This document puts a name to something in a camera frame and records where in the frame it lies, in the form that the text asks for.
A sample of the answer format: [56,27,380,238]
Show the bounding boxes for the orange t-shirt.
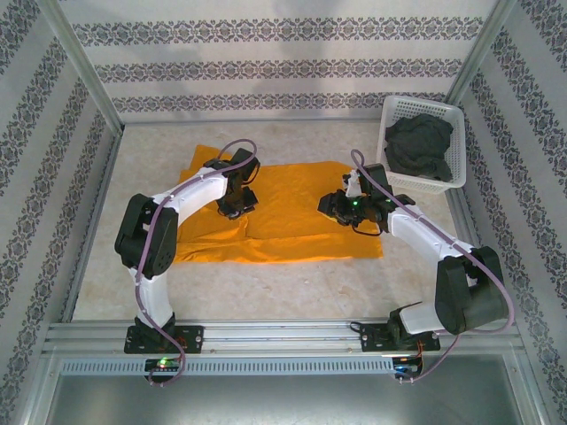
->
[173,143,384,266]

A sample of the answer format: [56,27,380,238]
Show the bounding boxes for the black t-shirt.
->
[384,113,454,182]

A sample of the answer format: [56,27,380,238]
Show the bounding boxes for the white plastic basket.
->
[375,95,466,196]

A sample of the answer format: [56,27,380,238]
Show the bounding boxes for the grey metal sheet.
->
[43,353,541,425]

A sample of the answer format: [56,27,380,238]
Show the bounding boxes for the right gripper thin black wire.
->
[352,223,387,238]

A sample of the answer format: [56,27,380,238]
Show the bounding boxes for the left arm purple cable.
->
[134,137,260,390]

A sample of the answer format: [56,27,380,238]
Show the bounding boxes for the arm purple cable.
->
[134,137,260,390]
[351,149,517,385]

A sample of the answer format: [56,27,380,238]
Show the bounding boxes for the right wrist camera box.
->
[342,170,362,198]

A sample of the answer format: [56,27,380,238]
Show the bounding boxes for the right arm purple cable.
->
[351,149,517,385]

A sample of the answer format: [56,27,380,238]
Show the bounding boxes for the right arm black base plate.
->
[359,321,442,354]

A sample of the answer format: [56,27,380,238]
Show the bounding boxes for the aluminium mounting rail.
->
[42,318,522,355]

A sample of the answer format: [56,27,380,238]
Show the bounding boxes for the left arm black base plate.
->
[123,325,205,355]

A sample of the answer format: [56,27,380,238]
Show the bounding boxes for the slotted grey cable duct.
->
[59,356,398,376]

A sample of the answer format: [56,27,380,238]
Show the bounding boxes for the aluminium frame post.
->
[445,0,519,107]
[37,0,125,129]

